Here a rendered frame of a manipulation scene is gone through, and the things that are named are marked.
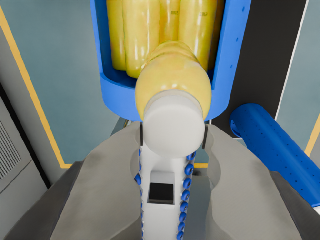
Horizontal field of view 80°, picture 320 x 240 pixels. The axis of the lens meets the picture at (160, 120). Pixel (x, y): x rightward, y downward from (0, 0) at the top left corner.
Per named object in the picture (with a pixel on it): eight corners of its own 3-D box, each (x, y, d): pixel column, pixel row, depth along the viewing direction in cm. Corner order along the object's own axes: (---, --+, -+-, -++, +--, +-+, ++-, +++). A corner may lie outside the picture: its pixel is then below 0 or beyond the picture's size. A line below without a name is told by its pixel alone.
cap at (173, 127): (210, 134, 13) (215, 150, 12) (159, 152, 14) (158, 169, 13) (189, 85, 12) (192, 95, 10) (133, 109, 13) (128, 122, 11)
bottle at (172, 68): (202, 75, 30) (240, 145, 13) (161, 93, 31) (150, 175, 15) (185, 29, 27) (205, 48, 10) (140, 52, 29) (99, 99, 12)
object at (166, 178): (150, 175, 82) (146, 207, 68) (150, 168, 80) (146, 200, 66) (174, 176, 81) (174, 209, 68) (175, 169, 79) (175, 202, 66)
